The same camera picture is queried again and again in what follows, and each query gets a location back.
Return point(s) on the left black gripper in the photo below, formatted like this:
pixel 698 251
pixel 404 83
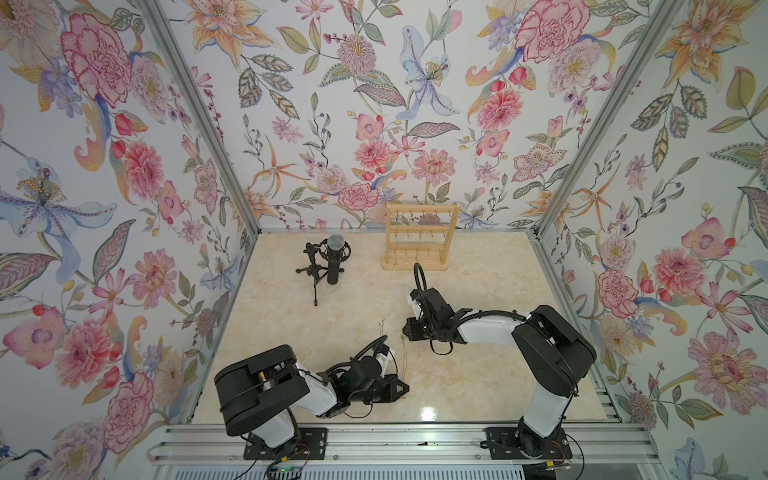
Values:
pixel 391 382

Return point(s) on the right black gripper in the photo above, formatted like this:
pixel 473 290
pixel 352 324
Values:
pixel 410 329

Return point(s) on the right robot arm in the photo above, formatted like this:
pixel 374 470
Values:
pixel 579 352

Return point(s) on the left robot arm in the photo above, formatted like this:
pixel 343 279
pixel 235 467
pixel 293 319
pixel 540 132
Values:
pixel 238 376

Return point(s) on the wooden jewelry display stand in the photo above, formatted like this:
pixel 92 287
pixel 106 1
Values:
pixel 419 234

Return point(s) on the black microphone with mesh head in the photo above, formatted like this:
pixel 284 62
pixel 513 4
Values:
pixel 338 251

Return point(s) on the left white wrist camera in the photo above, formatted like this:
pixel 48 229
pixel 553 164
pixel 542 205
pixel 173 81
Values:
pixel 383 356

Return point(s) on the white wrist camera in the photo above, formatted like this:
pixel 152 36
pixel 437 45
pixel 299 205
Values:
pixel 414 300
pixel 383 356

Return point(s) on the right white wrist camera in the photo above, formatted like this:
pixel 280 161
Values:
pixel 414 300

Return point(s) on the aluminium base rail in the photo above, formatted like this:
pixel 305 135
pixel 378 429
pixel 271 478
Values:
pixel 439 444

